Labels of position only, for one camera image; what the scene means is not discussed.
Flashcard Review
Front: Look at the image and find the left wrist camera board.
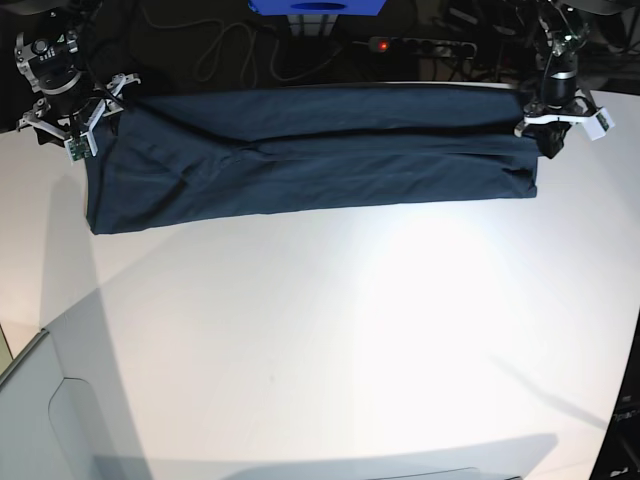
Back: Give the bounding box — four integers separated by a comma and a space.
583, 107, 615, 141

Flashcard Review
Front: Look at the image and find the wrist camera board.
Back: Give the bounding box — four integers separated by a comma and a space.
64, 132, 98, 162
583, 107, 615, 141

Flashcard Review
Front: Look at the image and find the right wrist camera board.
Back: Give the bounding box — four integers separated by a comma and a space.
64, 132, 98, 162

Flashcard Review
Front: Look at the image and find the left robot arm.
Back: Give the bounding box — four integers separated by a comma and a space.
514, 1, 599, 159

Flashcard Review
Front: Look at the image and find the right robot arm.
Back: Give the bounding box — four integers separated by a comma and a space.
7, 1, 141, 162

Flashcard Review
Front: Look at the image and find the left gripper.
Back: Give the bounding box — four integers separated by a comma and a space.
514, 90, 599, 159

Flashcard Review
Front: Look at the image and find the dark blue T-shirt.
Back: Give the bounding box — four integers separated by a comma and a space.
86, 84, 539, 235

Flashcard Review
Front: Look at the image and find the white power strip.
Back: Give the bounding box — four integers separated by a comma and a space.
367, 36, 477, 60

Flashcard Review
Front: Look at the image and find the metal stand under box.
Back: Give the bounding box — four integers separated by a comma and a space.
287, 14, 338, 37

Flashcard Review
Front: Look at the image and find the blue box on stand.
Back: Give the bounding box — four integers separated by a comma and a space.
248, 0, 386, 16

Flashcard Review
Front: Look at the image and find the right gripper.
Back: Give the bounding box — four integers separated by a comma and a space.
17, 73, 142, 146

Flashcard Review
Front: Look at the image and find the grey looped cable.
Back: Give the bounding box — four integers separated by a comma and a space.
192, 19, 346, 84

